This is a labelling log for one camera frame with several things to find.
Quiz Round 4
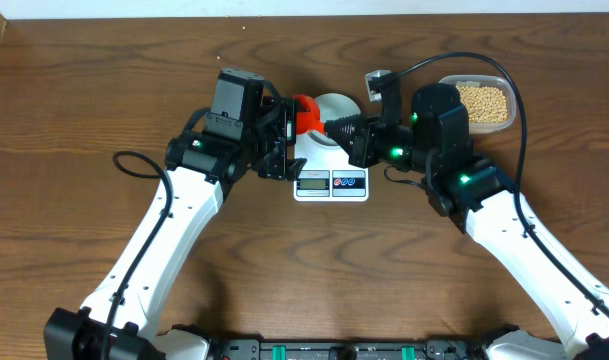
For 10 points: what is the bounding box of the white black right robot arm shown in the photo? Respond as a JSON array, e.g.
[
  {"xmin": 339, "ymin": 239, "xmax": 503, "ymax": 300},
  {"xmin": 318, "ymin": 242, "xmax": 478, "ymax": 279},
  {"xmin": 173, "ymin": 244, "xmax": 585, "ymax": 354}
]
[{"xmin": 323, "ymin": 83, "xmax": 609, "ymax": 359}]

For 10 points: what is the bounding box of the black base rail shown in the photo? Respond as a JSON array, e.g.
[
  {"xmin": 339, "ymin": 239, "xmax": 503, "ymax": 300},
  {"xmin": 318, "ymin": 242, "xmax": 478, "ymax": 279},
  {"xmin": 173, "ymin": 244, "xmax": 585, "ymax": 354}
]
[{"xmin": 206, "ymin": 339, "xmax": 487, "ymax": 360}]

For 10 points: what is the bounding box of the clear plastic container of beans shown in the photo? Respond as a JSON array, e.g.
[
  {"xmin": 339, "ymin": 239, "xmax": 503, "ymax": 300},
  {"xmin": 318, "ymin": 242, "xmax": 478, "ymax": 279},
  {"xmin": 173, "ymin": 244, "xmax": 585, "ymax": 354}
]
[{"xmin": 440, "ymin": 75, "xmax": 518, "ymax": 135}]

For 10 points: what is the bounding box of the grey round bowl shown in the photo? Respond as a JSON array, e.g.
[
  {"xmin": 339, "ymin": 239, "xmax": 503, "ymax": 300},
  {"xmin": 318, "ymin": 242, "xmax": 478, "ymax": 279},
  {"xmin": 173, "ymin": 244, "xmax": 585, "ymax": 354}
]
[{"xmin": 309, "ymin": 93, "xmax": 361, "ymax": 147}]

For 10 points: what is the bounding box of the white digital kitchen scale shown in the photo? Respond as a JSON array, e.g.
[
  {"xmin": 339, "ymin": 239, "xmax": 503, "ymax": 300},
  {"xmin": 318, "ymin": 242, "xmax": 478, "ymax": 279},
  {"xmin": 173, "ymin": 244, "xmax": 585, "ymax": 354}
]
[{"xmin": 293, "ymin": 131, "xmax": 369, "ymax": 202}]

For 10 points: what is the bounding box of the red measuring scoop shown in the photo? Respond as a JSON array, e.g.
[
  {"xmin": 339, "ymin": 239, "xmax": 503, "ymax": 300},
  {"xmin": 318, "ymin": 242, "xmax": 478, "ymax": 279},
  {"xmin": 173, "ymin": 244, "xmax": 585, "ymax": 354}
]
[{"xmin": 293, "ymin": 94, "xmax": 326, "ymax": 135}]

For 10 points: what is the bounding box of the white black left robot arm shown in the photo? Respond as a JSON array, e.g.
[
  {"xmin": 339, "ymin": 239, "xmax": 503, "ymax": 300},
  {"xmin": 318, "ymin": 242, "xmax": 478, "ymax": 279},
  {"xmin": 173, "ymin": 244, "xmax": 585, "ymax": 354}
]
[{"xmin": 44, "ymin": 95, "xmax": 320, "ymax": 359}]

